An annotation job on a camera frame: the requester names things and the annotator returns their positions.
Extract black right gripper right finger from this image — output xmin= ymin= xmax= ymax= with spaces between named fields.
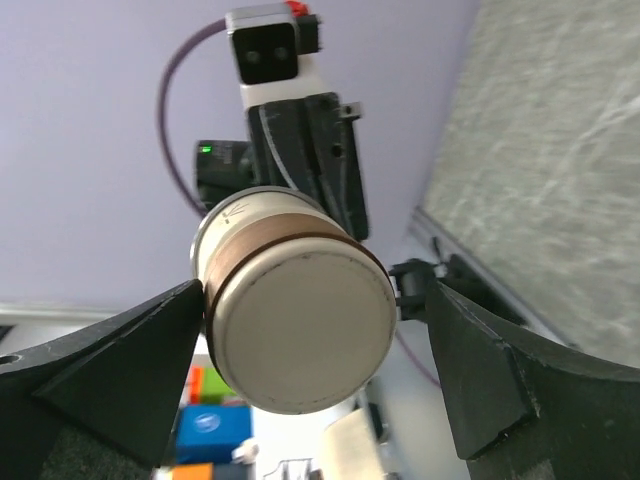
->
xmin=426 ymin=280 xmax=639 ymax=479

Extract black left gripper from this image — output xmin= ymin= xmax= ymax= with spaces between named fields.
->
xmin=247 ymin=92 xmax=370 ymax=240

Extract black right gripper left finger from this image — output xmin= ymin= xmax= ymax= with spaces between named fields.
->
xmin=1 ymin=280 xmax=203 ymax=479

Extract stainless steel cup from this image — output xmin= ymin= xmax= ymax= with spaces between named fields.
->
xmin=190 ymin=187 xmax=397 ymax=415

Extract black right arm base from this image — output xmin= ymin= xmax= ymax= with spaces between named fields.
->
xmin=390 ymin=255 xmax=525 ymax=326

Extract green and orange boxes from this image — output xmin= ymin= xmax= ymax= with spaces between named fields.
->
xmin=187 ymin=366 xmax=242 ymax=405

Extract blue box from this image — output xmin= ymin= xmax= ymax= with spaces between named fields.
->
xmin=175 ymin=405 xmax=253 ymax=464

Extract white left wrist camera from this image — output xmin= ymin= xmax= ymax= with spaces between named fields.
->
xmin=225 ymin=1 xmax=329 ymax=110

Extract aluminium mounting rail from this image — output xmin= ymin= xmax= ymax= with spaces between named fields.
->
xmin=409 ymin=208 xmax=581 ymax=350

